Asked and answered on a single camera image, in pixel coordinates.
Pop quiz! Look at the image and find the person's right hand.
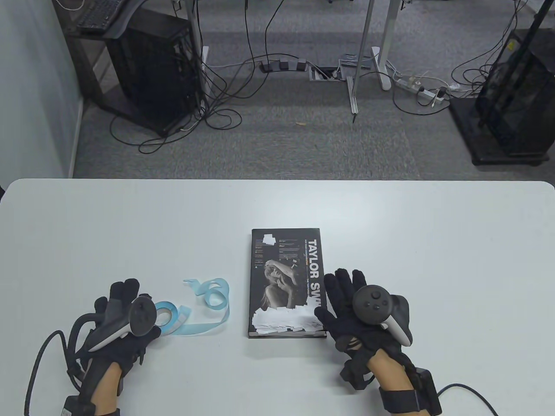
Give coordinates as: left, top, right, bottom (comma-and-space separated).
314, 269, 413, 370

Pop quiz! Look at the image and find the person's left hand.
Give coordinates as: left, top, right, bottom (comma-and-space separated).
82, 279, 162, 393

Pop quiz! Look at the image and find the grey white hand controller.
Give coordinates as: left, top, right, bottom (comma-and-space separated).
87, 295, 157, 352
352, 285, 411, 347

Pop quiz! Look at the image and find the pile of white stuck labels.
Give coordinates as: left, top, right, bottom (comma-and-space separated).
252, 302, 324, 335

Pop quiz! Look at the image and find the black printed box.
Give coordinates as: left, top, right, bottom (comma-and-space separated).
248, 228, 328, 339

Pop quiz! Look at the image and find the blue label roll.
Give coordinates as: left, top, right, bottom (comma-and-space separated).
154, 279, 230, 337

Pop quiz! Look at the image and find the person's right forearm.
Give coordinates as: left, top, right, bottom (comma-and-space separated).
369, 349, 418, 394

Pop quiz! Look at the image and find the person's left forearm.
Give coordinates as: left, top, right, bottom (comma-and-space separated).
89, 362, 124, 412

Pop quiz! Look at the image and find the white power strip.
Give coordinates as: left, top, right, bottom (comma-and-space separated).
392, 76, 447, 103

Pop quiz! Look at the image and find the metal floor socket box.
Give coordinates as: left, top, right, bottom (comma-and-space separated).
309, 65, 347, 82

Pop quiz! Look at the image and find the white desk leg with foot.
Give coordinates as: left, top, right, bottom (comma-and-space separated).
371, 0, 402, 91

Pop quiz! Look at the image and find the black power strip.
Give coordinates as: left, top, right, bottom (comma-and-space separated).
260, 58, 309, 73

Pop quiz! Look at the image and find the silver desk leg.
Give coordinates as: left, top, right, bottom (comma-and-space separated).
347, 0, 376, 116

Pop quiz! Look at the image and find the black mesh equipment case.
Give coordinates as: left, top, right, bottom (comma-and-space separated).
449, 28, 555, 166

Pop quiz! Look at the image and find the black computer tower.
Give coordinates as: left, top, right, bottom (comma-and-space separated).
106, 10, 205, 137

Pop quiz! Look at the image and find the dark side stand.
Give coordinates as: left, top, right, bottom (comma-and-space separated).
65, 31, 131, 118

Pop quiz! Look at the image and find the black tripod pole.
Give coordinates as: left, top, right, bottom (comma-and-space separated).
479, 0, 555, 129

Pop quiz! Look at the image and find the black keyboard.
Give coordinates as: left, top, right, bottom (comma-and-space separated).
77, 0, 125, 35

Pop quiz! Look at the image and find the black left wrist camera module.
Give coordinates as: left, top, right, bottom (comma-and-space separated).
63, 392, 120, 416

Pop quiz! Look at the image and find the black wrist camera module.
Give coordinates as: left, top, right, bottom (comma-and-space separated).
379, 366, 443, 416
63, 392, 120, 416

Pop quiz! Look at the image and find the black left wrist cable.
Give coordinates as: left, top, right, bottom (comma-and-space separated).
26, 314, 101, 416

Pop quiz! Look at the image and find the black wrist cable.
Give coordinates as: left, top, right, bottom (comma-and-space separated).
26, 314, 101, 416
436, 383, 500, 416

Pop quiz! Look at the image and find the black right wrist camera module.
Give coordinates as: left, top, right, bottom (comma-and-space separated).
379, 366, 443, 416

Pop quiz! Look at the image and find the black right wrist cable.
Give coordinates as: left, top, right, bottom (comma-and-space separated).
436, 383, 500, 416

